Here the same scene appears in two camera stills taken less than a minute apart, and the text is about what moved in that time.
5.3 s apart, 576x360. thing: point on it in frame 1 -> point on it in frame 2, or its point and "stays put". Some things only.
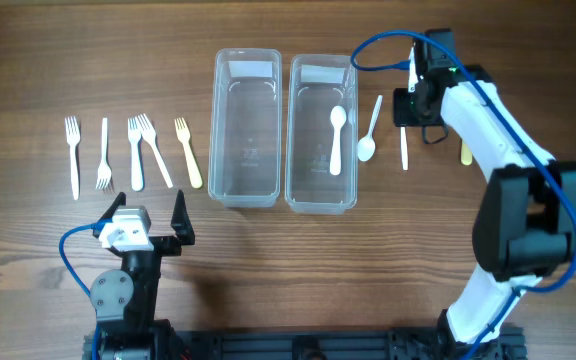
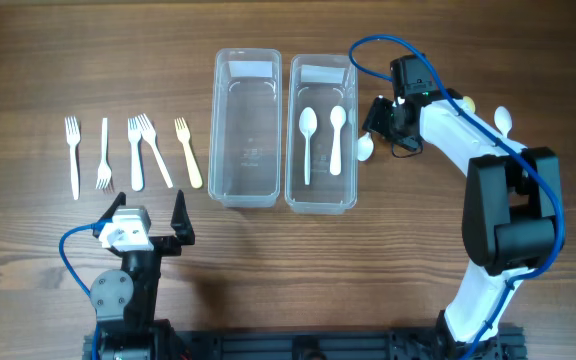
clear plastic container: (322, 133) stays put
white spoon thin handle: (404, 149) -> (307, 124)
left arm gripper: (163, 242) stays put
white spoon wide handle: (337, 117) stays put
